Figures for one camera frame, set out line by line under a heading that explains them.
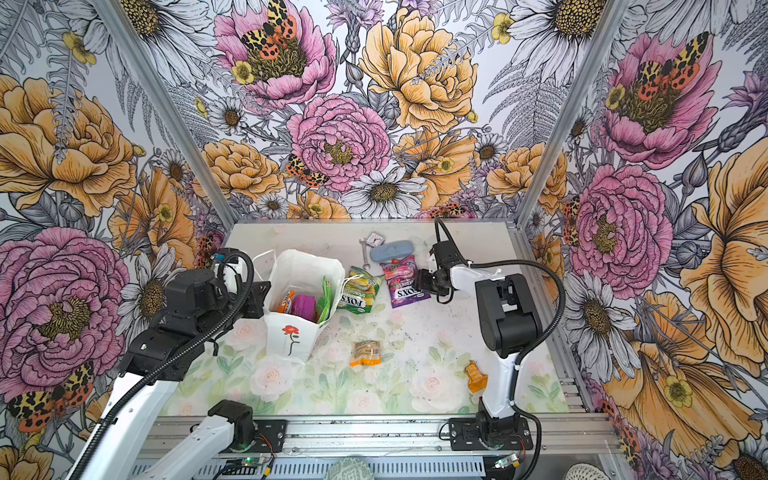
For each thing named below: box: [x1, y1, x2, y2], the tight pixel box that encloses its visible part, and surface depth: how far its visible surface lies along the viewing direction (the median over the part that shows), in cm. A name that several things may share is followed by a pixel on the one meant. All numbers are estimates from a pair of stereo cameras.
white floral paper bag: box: [254, 249, 364, 363], surface depth 79 cm
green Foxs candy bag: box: [336, 266, 381, 315], surface depth 99 cm
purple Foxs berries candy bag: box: [380, 254, 431, 309], surface depth 101 cm
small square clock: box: [366, 232, 385, 248], surface depth 117 cm
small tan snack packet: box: [350, 340, 382, 367], surface depth 87 cm
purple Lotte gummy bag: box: [291, 295, 317, 323], surface depth 84 cm
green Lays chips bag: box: [317, 275, 333, 324], surface depth 78 cm
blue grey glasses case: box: [370, 240, 414, 263], surface depth 112 cm
